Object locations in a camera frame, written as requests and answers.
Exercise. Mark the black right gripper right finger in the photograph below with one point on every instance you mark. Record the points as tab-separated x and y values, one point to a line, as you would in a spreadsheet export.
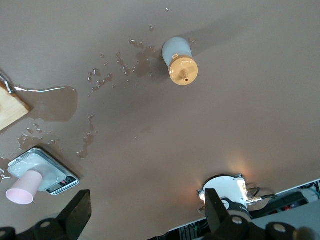
217	212

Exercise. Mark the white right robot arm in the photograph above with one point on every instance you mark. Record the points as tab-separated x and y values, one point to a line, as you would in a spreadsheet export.
225	187

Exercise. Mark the silver digital kitchen scale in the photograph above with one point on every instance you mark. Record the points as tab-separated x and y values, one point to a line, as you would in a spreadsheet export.
60	176

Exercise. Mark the wooden cutting board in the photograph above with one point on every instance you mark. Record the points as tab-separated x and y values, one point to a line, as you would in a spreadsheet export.
10	110

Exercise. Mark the pink plastic cup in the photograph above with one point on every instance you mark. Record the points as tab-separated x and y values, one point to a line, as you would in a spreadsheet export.
25	186

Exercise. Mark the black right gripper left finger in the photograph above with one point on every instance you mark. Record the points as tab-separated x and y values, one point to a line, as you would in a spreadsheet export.
75	212

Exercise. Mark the translucent sauce bottle orange cap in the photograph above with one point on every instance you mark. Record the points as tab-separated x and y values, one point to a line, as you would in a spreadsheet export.
183	71

